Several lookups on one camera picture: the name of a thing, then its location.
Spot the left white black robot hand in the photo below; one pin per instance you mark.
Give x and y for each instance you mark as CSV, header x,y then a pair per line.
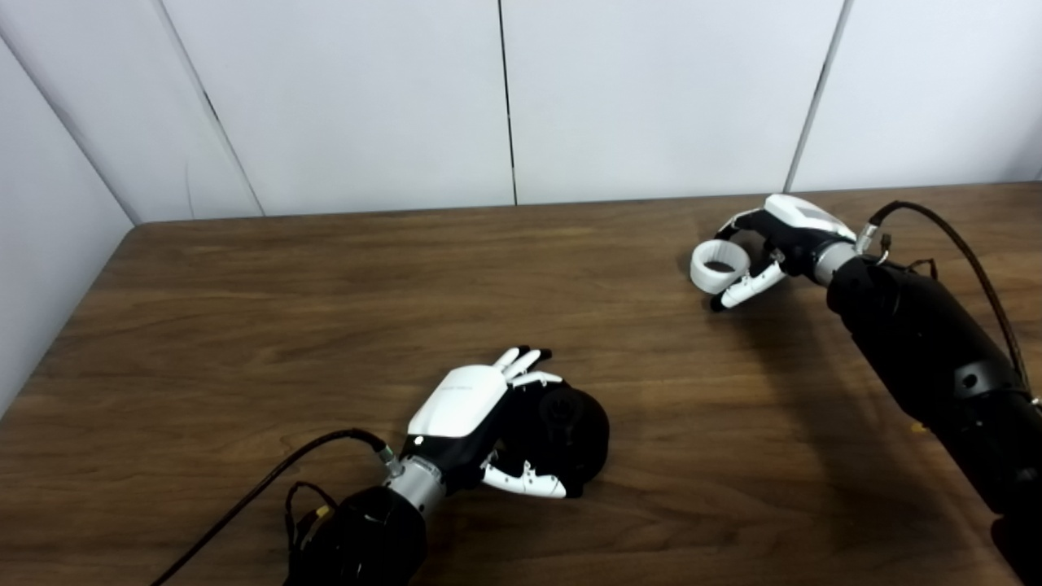
x,y
460,407

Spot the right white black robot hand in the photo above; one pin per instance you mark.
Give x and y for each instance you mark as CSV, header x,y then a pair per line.
x,y
802,228

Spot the round black part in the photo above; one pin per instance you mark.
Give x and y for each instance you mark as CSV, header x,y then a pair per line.
x,y
574,435

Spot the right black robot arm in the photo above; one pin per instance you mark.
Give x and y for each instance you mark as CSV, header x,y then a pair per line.
x,y
936,358

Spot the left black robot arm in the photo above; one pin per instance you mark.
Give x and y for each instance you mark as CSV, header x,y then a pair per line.
x,y
366,537

